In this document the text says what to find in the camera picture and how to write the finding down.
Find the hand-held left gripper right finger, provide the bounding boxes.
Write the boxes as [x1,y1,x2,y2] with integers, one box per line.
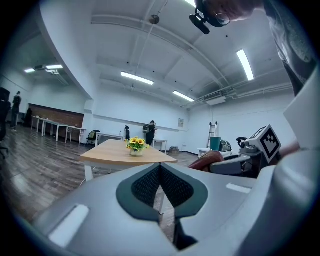
[160,163,270,256]

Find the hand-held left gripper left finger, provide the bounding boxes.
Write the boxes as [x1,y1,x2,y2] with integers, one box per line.
[32,162,180,256]

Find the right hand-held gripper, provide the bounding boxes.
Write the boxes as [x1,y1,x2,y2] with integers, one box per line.
[209,124,282,179]

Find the sunflower bouquet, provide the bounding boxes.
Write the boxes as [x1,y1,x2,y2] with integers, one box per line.
[124,136,150,158]

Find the person's right forearm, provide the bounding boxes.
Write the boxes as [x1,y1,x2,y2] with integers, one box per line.
[276,141,301,165]

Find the green and white round device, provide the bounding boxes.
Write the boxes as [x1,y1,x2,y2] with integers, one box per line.
[219,139,233,153]

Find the white side table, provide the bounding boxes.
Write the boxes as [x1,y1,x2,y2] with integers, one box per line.
[197,147,235,160]

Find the grey metal ladder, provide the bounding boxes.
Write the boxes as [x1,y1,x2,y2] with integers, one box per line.
[206,121,219,149]

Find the wooden table with white legs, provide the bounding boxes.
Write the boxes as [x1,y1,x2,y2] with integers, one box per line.
[79,139,179,216]

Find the white ceiling air conditioner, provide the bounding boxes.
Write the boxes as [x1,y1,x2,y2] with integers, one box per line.
[202,90,227,106]

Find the white rectangular table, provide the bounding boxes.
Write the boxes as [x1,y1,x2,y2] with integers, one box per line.
[42,118,68,142]
[96,132,125,147]
[65,124,87,148]
[152,139,168,154]
[31,115,47,133]

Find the black chair with yellow backrest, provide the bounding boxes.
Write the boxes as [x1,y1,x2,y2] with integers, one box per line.
[86,129,101,146]

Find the person's dark printed t-shirt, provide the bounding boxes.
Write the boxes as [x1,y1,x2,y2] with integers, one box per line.
[263,0,318,97]

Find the person's glasses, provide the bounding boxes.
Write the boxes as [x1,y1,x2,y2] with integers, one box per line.
[215,12,231,26]

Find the person's face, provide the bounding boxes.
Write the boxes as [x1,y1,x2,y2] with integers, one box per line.
[194,0,266,28]

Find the black head-mounted camera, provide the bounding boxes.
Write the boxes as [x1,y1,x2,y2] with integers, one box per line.
[189,8,211,35]

